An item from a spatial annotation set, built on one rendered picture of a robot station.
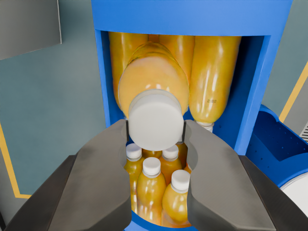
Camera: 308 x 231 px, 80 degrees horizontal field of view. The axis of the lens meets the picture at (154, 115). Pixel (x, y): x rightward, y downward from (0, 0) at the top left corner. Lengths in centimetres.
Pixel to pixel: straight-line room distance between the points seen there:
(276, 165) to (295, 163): 5
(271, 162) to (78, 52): 136
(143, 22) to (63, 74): 144
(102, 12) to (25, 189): 242
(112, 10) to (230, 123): 34
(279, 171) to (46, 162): 195
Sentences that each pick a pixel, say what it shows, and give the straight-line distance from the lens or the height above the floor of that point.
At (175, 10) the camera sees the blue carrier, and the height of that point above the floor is 123.
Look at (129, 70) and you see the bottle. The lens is 17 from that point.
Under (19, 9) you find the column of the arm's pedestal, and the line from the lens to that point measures 118.
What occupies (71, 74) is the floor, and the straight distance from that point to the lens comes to 161.
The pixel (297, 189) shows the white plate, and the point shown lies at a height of 104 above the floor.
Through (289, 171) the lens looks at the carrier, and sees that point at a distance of 74.
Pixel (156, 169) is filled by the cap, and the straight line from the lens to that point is 41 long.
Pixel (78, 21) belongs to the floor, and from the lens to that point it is 151.
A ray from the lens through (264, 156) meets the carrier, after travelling 80.
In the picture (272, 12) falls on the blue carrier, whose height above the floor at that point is 122.
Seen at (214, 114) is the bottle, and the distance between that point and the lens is 35.
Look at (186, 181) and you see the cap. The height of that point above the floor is 118.
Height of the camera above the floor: 143
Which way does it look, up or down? 62 degrees down
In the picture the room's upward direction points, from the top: 178 degrees clockwise
